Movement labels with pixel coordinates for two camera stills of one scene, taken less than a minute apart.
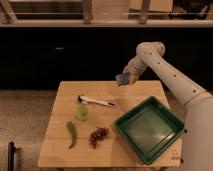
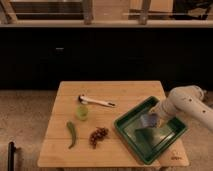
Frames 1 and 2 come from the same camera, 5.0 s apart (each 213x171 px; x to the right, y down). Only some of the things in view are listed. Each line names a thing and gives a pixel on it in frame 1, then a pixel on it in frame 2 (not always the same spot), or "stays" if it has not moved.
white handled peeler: x=83 y=100 stays
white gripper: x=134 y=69 → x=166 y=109
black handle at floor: x=11 y=154 stays
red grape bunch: x=97 y=135 stays
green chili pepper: x=73 y=131 stays
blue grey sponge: x=122 y=79 → x=149 y=120
